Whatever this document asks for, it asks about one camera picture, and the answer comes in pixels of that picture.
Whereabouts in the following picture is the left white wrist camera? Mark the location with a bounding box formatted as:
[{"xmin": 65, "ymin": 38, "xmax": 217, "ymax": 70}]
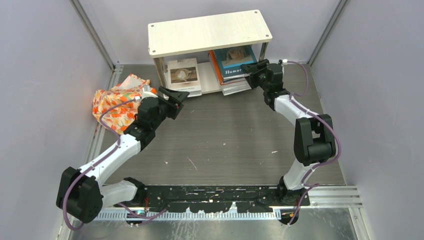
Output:
[{"xmin": 134, "ymin": 85, "xmax": 159, "ymax": 102}]

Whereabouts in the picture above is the afternoon tea book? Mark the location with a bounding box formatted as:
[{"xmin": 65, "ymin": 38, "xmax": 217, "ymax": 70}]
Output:
[{"xmin": 166, "ymin": 58, "xmax": 202, "ymax": 98}]

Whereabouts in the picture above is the palm leaf cover book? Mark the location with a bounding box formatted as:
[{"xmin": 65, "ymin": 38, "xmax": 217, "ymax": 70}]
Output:
[{"xmin": 220, "ymin": 77, "xmax": 250, "ymax": 90}]

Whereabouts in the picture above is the white two-tier shelf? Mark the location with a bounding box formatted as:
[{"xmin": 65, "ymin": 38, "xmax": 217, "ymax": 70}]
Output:
[{"xmin": 148, "ymin": 9, "xmax": 273, "ymax": 95}]

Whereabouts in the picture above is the aluminium rail frame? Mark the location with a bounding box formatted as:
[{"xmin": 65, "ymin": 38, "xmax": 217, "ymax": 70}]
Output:
[{"xmin": 56, "ymin": 60, "xmax": 362, "ymax": 226}]

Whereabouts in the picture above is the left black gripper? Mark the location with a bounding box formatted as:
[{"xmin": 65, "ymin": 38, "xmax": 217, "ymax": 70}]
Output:
[{"xmin": 151, "ymin": 87, "xmax": 189, "ymax": 130}]

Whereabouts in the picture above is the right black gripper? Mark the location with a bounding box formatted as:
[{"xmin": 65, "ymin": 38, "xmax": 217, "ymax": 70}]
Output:
[{"xmin": 241, "ymin": 59, "xmax": 270, "ymax": 92}]

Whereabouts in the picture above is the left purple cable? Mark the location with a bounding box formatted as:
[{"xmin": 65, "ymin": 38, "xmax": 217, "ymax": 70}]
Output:
[{"xmin": 62, "ymin": 96, "xmax": 170, "ymax": 232}]

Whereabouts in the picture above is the white grey cover book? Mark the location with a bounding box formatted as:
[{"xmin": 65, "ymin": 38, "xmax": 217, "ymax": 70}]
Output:
[{"xmin": 221, "ymin": 87, "xmax": 251, "ymax": 96}]

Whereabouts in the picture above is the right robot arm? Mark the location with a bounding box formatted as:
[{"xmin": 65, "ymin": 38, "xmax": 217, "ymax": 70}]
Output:
[{"xmin": 241, "ymin": 59, "xmax": 336, "ymax": 206}]

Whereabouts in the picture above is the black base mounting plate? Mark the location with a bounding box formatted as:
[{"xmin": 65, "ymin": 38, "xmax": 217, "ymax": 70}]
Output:
[{"xmin": 123, "ymin": 185, "xmax": 310, "ymax": 213}]

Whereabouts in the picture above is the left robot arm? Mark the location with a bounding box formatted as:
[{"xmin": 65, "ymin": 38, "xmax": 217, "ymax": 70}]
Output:
[{"xmin": 56, "ymin": 87, "xmax": 189, "ymax": 231}]

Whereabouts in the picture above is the teal cover book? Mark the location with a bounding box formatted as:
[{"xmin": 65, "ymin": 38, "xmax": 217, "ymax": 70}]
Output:
[{"xmin": 213, "ymin": 45, "xmax": 257, "ymax": 81}]

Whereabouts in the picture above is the orange floral cloth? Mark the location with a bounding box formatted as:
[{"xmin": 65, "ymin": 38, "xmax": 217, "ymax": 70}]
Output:
[{"xmin": 92, "ymin": 73, "xmax": 151, "ymax": 135}]

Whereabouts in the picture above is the orange good morning book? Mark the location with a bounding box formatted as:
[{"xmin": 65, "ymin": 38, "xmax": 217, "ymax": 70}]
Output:
[{"xmin": 208, "ymin": 50, "xmax": 248, "ymax": 86}]

